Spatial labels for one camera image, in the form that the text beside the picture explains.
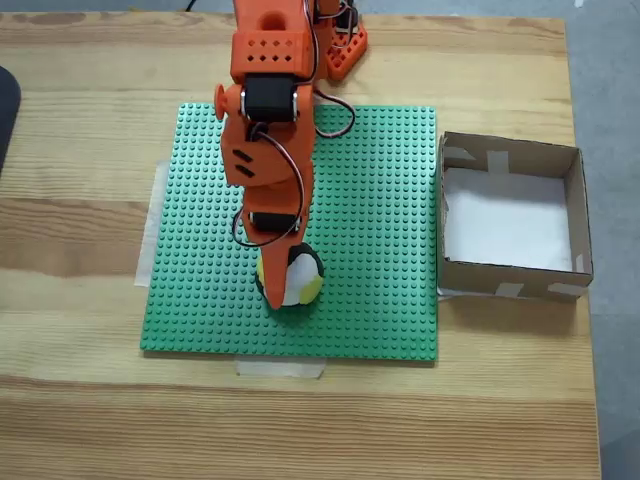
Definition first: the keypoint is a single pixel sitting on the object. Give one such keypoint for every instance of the yellow white black soft ball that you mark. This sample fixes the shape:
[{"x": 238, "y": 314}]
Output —
[{"x": 305, "y": 270}]

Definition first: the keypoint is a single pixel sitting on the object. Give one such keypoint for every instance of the white paper box liner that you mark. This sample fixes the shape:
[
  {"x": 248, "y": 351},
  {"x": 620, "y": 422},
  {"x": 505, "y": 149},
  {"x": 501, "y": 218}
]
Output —
[{"x": 500, "y": 225}]

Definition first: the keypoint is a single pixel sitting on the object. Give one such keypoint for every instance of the brown cardboard box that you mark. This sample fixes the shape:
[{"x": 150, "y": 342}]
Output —
[{"x": 515, "y": 285}]

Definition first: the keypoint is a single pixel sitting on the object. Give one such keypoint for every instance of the short masking tape strip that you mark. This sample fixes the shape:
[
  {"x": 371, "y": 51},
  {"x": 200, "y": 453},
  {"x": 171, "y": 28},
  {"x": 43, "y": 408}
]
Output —
[{"x": 280, "y": 370}]

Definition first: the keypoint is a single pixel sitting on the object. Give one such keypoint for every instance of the green studded baseplate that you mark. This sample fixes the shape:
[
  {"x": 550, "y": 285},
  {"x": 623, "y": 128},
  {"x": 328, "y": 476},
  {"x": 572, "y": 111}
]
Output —
[{"x": 375, "y": 225}]

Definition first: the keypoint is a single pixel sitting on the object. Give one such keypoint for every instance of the long masking tape strip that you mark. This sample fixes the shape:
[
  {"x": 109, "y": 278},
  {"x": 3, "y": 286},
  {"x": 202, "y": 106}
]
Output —
[{"x": 150, "y": 225}]

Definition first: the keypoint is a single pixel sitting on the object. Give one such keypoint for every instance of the small white tape piece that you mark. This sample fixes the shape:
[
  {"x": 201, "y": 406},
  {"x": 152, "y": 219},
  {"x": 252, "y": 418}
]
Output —
[{"x": 444, "y": 295}]

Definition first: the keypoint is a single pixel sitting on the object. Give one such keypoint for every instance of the black rounded object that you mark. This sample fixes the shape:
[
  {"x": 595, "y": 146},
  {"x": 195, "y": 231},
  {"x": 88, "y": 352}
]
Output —
[{"x": 7, "y": 115}]

